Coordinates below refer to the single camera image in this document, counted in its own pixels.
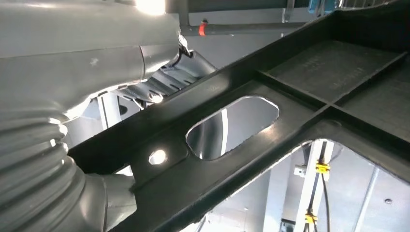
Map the dark pipe with red band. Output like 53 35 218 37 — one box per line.
179 19 307 36

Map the black cable with yellow clips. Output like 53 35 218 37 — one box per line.
302 142 332 232

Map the white metal post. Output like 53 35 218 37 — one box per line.
293 140 336 232

